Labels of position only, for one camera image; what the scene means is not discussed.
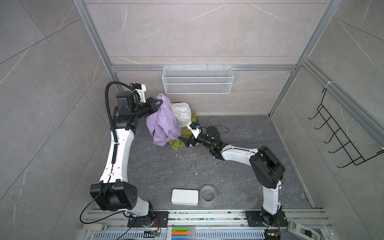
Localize lilac purple sweatshirt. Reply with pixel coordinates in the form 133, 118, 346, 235
146, 94, 182, 147

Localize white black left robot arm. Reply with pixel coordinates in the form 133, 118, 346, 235
90, 81, 163, 222

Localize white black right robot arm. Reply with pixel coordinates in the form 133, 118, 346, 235
179, 122, 286, 227

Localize white cloth garment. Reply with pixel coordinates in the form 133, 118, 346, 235
171, 102, 192, 127

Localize grey tape roll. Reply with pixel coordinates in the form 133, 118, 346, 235
199, 185, 218, 203

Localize white rectangular box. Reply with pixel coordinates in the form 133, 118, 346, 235
171, 189, 199, 206

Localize coloured marker pens box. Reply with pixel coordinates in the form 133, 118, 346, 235
171, 226, 196, 240

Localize grey handheld device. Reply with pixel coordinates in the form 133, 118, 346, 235
287, 221, 321, 240

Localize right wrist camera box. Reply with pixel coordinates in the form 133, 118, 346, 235
189, 122, 202, 139

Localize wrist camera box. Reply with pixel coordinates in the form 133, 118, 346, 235
133, 83, 147, 103
189, 122, 202, 139

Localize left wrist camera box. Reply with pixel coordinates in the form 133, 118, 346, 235
133, 83, 147, 103

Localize white wire mesh basket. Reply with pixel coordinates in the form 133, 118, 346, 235
162, 67, 234, 94

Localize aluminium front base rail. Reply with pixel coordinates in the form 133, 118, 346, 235
82, 209, 331, 229

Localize black wire hook rack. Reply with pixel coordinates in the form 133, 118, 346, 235
308, 88, 384, 169

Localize aluminium corner frame post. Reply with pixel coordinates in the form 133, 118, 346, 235
267, 0, 344, 118

